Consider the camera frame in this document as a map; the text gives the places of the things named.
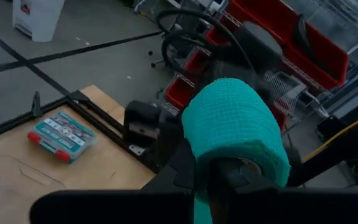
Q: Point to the grey metal bracket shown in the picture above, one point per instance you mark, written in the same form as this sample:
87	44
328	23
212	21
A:
136	150

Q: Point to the black aluminium frame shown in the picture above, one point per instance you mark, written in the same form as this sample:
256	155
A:
102	116

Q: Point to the black frame clip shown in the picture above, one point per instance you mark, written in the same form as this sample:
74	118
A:
37	104

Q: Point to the green white first aid kit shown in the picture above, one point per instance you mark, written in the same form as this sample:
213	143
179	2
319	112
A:
62	137

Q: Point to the teal elastic bandage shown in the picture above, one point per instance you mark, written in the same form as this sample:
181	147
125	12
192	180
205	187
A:
228	118

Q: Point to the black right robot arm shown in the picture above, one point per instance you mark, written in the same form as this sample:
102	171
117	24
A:
259	46

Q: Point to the white floor appliance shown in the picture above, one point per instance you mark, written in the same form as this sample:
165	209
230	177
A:
38	18

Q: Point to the red storage bins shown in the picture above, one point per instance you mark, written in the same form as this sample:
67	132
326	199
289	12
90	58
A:
322	56

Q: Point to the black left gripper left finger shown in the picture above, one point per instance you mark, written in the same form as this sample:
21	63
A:
181	174

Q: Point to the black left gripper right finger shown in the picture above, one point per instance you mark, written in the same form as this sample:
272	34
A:
234	177

